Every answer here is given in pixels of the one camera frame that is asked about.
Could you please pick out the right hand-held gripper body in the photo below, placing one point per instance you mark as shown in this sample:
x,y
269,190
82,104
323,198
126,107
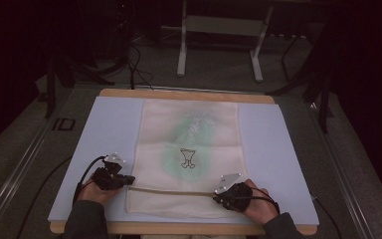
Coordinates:
x,y
237,195

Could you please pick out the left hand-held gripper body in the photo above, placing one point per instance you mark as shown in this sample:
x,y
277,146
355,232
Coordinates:
x,y
107,177

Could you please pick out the cream mesh laundry bag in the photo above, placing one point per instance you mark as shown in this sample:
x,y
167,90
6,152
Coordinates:
x,y
185,132

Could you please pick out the person's left hand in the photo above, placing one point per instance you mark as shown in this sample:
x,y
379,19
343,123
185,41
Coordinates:
x,y
94,194

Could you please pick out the person's right hand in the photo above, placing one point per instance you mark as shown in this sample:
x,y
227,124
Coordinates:
x,y
262,204

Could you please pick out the light blue table mat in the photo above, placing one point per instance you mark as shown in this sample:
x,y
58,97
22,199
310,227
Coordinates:
x,y
112,126

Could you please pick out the green garment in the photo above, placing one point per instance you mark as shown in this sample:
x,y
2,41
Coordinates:
x,y
187,132

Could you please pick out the black metal stand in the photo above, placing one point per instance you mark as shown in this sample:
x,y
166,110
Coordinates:
x,y
323,99
51,86

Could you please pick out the white metal stand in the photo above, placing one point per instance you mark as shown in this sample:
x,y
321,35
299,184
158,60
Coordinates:
x,y
224,25

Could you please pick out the metal floor rail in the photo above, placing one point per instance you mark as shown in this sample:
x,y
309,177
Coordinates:
x,y
16,176
341,176

